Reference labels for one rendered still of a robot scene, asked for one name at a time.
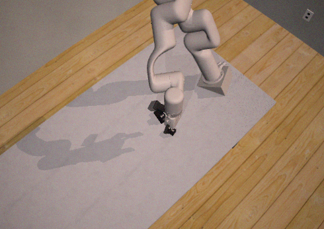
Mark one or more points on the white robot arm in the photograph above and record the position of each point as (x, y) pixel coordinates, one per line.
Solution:
(202, 35)

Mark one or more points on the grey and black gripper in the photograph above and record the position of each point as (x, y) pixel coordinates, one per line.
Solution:
(170, 123)

